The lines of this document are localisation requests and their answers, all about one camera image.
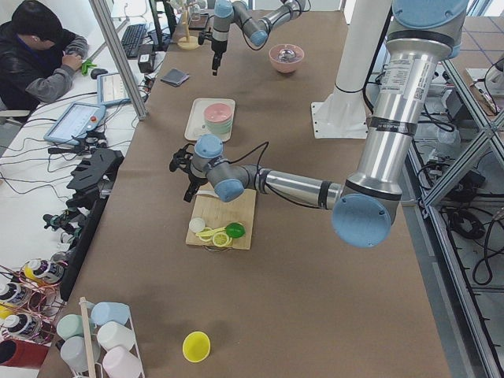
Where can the lemon slice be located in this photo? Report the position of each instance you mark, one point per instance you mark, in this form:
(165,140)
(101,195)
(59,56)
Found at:
(221,239)
(205,238)

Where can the black keyboard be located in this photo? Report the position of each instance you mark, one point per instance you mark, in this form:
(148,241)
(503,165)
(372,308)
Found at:
(132,39)

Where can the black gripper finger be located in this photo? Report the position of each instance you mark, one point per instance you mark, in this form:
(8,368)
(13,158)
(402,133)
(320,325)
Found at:
(191,192)
(216,63)

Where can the white ceramic spoon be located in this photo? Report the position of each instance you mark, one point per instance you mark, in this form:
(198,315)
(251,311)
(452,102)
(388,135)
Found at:
(209,193)

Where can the blue plastic cup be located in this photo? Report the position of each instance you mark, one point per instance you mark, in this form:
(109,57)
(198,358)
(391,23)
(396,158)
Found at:
(105,312)

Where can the computer mouse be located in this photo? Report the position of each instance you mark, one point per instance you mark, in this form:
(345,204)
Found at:
(97,72)

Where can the white plastic cup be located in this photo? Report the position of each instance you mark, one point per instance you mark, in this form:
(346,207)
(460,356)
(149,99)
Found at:
(112,335)

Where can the black stand device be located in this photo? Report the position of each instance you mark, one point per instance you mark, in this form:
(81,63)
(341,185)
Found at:
(92,180)

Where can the seated person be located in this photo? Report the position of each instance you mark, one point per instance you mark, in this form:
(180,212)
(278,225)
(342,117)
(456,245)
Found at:
(39,57)

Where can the grey folded cloth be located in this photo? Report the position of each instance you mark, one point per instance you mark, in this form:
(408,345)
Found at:
(175,77)

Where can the green toy clip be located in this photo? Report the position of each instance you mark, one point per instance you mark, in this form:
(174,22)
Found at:
(87,66)

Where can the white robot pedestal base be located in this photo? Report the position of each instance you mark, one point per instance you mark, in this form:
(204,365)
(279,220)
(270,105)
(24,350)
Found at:
(342,115)

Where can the wooden mug tree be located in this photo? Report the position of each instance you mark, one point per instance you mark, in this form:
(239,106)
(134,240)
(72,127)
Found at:
(182,36)

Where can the cream rabbit tray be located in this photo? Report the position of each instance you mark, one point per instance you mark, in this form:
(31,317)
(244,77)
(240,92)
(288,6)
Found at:
(196,124)

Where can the white cup rack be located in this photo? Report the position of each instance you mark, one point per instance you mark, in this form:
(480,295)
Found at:
(96,353)

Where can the copper wire basket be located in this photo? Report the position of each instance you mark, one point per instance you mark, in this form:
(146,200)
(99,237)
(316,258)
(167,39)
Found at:
(21,294)

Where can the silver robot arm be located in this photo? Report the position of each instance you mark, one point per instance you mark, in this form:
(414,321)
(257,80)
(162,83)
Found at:
(418,35)
(256,32)

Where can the green lime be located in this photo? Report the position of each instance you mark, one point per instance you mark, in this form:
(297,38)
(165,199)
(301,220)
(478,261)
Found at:
(235,230)

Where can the grey plastic cup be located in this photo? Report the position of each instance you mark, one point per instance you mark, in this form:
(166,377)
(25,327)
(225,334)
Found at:
(73,353)

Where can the wooden cutting board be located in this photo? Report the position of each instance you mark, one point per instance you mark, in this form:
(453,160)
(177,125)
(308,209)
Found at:
(218,214)

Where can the yellow plastic knife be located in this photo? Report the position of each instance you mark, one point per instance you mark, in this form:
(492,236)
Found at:
(208,231)

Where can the aluminium frame post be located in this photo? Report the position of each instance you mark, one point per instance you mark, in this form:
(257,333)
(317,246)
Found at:
(102,15)

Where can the small pink bowl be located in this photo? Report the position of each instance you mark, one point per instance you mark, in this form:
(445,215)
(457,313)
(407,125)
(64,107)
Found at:
(218,113)

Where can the yellow paint bottle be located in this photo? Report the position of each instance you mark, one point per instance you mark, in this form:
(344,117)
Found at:
(49,272)

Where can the blue teach pendant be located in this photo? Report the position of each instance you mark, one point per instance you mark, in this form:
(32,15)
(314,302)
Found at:
(111,90)
(74,124)

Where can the yellow plastic cup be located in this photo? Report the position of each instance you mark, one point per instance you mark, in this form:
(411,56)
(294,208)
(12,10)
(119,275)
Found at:
(196,347)

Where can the black power adapter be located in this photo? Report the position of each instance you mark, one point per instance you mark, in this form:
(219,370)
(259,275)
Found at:
(146,58)

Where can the pink plastic cup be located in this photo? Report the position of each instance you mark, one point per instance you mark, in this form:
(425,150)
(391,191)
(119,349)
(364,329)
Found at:
(121,363)

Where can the white steamed bun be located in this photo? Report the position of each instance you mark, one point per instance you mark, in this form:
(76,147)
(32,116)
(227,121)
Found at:
(196,225)

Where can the green plastic cup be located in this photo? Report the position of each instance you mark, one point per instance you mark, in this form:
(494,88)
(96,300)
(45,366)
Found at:
(69,326)

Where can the large pink bowl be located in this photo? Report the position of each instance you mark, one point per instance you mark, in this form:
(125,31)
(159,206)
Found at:
(285,67)

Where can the white paint bottle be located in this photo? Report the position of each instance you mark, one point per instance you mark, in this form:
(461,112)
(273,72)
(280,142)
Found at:
(22,325)

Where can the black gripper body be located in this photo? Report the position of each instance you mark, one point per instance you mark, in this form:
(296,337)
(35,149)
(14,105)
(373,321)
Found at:
(194,179)
(217,48)

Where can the green stacked bowls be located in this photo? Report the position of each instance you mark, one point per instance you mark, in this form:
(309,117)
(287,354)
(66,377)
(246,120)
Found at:
(219,128)

